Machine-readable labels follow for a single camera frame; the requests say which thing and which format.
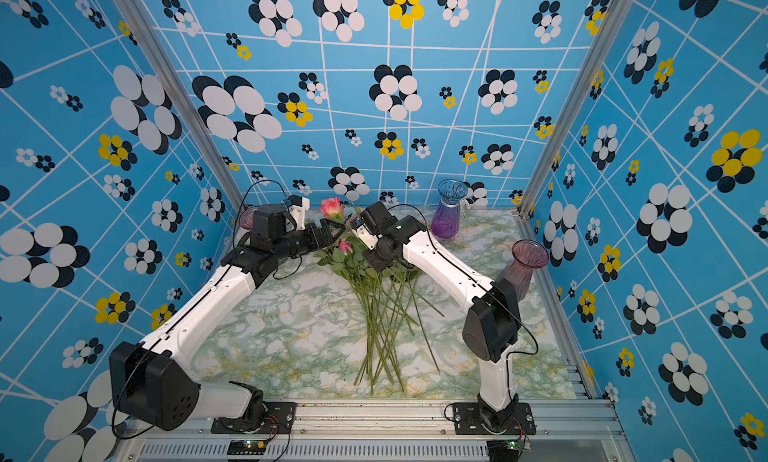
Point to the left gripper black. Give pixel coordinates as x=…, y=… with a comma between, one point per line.
x=326, y=236

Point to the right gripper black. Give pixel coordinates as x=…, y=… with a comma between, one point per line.
x=374, y=262

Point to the pink grey ribbed glass vase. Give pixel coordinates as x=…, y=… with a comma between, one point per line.
x=245, y=219

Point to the single pink rose stem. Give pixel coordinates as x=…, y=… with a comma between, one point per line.
x=343, y=251

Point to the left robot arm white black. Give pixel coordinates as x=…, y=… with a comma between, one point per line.
x=150, y=380

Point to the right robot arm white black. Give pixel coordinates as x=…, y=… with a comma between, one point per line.
x=492, y=317

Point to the purple blue ribbed glass vase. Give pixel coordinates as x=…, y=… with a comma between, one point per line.
x=446, y=221

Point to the bunch of pink flowers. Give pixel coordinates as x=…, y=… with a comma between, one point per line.
x=391, y=302

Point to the left green circuit board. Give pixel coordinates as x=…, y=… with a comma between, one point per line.
x=244, y=448

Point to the green circuit board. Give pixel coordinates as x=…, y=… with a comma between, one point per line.
x=507, y=451
x=244, y=448

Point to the right green circuit board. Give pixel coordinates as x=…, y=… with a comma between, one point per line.
x=507, y=451

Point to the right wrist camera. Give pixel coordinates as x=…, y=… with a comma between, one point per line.
x=361, y=232

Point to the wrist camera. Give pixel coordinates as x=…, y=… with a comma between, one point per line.
x=361, y=232
x=297, y=208

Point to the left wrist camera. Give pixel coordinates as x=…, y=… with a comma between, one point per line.
x=297, y=208

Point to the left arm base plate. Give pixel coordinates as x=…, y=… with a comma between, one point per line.
x=269, y=418

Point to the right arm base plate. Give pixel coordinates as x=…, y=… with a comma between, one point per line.
x=475, y=418

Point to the right aluminium corner post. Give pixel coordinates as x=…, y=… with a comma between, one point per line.
x=593, y=62

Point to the aluminium front frame rail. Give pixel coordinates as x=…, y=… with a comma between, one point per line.
x=371, y=430

